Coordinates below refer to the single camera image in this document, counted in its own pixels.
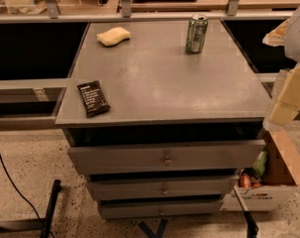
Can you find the yellow sponge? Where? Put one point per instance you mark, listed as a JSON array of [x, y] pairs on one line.
[[113, 37]]

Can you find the green snack bag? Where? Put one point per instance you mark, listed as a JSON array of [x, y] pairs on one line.
[[258, 167]]

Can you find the black snack bar wrapper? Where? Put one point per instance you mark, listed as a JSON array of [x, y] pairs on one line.
[[93, 98]]

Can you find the top grey drawer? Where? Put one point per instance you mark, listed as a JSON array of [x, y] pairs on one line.
[[123, 159]]

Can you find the grey drawer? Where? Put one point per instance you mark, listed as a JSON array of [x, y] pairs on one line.
[[123, 159], [160, 187], [159, 209]]

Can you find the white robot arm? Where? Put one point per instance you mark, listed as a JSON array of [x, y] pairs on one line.
[[292, 38]]

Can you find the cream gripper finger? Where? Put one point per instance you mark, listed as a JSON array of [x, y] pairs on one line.
[[285, 103], [275, 38]]

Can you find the cardboard box with snacks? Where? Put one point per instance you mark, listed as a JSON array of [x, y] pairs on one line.
[[281, 176]]

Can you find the grey drawer cabinet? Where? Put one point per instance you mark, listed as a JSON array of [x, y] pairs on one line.
[[160, 94]]

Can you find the middle grey drawer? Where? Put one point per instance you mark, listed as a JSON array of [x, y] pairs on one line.
[[160, 187]]

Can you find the black stand leg right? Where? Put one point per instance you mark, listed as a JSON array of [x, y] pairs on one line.
[[252, 228]]

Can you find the green soda can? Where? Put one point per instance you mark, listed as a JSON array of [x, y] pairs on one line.
[[196, 33]]

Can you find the bottom grey drawer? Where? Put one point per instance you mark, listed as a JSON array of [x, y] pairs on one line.
[[159, 209]]

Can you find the black metal stand leg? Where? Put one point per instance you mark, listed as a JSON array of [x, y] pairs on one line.
[[42, 224]]

